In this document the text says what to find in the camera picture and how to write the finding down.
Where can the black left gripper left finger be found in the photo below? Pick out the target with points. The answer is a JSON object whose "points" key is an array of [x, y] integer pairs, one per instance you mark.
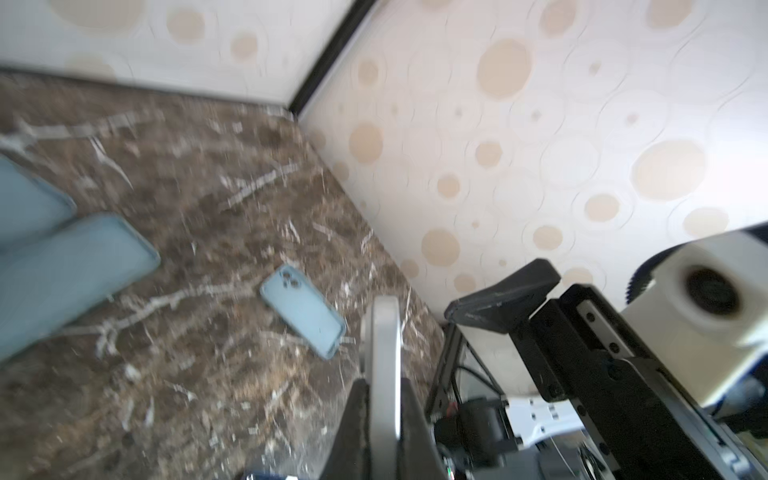
{"points": [[349, 458]]}

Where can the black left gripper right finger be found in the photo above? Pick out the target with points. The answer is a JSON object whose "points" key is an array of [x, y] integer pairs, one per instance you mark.
{"points": [[418, 458]]}

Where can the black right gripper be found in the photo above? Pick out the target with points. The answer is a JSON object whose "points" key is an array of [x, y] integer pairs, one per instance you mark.
{"points": [[577, 347]]}

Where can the white-edged phone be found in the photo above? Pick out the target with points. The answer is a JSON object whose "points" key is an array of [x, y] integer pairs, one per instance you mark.
{"points": [[380, 360]]}

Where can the light blue case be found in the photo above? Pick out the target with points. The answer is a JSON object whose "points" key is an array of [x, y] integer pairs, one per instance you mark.
{"points": [[304, 309], [30, 206], [50, 282]]}

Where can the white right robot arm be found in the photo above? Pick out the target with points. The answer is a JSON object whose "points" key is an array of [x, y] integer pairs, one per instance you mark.
{"points": [[486, 429]]}

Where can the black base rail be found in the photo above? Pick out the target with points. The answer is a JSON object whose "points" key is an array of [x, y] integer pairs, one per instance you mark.
{"points": [[457, 356]]}

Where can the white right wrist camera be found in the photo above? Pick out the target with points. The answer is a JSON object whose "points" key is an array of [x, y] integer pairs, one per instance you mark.
{"points": [[704, 317]]}

